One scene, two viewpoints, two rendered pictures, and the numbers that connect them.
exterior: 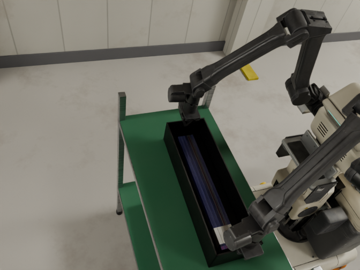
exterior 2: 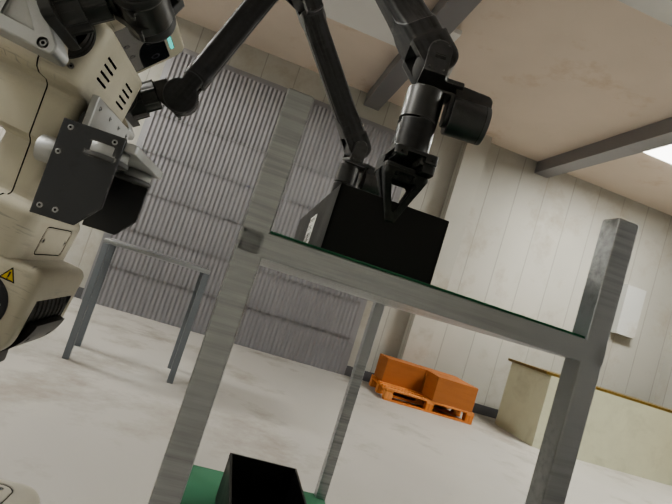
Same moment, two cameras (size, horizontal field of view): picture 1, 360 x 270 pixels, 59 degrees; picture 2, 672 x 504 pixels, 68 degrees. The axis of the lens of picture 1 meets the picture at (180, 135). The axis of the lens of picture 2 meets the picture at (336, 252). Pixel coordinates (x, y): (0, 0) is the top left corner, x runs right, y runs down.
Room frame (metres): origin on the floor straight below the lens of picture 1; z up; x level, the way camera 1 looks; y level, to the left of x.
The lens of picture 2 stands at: (1.64, 0.17, 0.91)
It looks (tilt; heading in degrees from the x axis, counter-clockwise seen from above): 5 degrees up; 199
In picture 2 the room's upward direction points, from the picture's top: 18 degrees clockwise
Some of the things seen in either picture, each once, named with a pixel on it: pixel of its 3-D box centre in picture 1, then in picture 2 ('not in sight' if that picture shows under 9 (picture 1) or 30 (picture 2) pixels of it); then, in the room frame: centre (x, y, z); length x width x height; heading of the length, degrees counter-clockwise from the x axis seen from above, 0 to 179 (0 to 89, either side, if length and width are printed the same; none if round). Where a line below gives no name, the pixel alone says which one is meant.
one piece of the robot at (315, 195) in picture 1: (307, 164); (101, 171); (0.92, -0.57, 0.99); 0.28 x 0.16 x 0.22; 28
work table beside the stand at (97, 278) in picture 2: not in sight; (141, 308); (-1.32, -2.10, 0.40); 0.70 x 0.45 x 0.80; 126
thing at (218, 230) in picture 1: (204, 187); not in sight; (0.69, -0.14, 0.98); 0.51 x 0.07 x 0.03; 28
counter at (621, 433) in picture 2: not in sight; (603, 424); (-5.18, 1.68, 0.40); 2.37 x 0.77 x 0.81; 119
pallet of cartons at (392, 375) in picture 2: not in sight; (422, 387); (-4.28, -0.37, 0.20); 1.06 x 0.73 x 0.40; 119
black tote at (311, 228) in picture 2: (205, 183); (346, 246); (0.69, -0.14, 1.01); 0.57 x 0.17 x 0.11; 28
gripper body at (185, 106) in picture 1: (190, 105); (410, 146); (0.94, -0.01, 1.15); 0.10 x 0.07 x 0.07; 28
